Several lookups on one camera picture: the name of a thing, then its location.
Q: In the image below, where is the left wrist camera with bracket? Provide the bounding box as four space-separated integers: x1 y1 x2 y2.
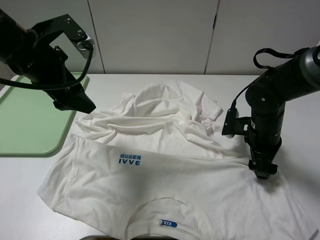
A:
28 14 95 53

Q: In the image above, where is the black left camera cable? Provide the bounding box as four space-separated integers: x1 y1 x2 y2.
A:
0 43 95 91

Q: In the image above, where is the green plastic tray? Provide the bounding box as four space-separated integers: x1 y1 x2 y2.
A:
0 86 76 157

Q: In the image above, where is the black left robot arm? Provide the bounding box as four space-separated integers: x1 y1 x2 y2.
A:
0 11 96 114

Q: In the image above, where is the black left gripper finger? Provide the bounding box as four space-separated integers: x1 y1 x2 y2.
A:
53 100 74 111
63 92 96 114

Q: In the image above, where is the black right camera cable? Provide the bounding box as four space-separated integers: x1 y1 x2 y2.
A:
232 48 311 111

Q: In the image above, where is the black camera cable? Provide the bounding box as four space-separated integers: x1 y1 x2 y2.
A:
0 43 95 91
232 48 311 111

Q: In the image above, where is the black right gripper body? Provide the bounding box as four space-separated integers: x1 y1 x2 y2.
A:
244 130 282 164

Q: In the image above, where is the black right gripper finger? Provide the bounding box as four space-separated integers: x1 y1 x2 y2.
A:
254 162 278 179
248 159 257 171

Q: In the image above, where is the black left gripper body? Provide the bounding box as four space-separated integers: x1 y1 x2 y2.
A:
24 44 83 101

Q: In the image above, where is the white short sleeve t-shirt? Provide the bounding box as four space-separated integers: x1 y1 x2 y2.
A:
37 82 319 240

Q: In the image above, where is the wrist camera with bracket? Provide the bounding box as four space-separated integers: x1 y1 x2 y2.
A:
28 14 95 53
221 106 251 139

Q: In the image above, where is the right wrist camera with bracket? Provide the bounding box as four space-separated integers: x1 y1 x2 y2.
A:
221 106 251 139

